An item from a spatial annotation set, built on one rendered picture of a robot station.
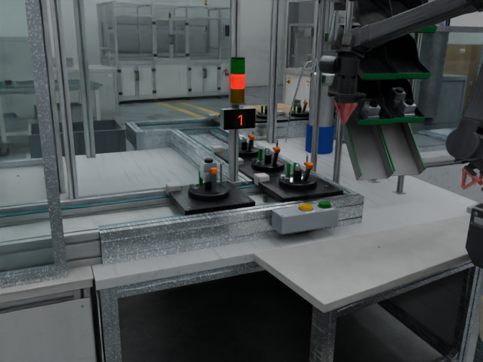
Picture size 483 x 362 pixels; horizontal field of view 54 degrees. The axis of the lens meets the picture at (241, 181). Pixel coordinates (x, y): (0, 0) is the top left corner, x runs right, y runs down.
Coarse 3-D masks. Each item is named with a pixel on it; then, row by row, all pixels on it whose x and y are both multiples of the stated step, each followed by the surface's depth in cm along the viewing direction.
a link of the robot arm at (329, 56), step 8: (344, 40) 141; (352, 40) 140; (344, 48) 142; (328, 56) 148; (336, 56) 146; (360, 56) 144; (320, 64) 149; (328, 64) 147; (328, 72) 149; (336, 72) 148
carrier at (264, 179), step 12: (288, 168) 174; (264, 180) 176; (276, 180) 177; (288, 180) 168; (300, 180) 168; (312, 180) 171; (276, 192) 163; (288, 192) 164; (300, 192) 164; (312, 192) 164; (324, 192) 164; (336, 192) 166
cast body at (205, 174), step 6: (204, 162) 156; (210, 162) 156; (204, 168) 155; (210, 168) 156; (204, 174) 155; (210, 174) 155; (216, 174) 156; (204, 180) 156; (210, 180) 156; (216, 180) 157
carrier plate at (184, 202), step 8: (224, 184) 172; (232, 184) 172; (176, 192) 162; (184, 192) 162; (232, 192) 163; (240, 192) 163; (176, 200) 154; (184, 200) 154; (192, 200) 154; (224, 200) 155; (232, 200) 155; (240, 200) 155; (248, 200) 155; (184, 208) 147; (192, 208) 148; (200, 208) 148; (208, 208) 149; (216, 208) 150; (224, 208) 151; (232, 208) 152
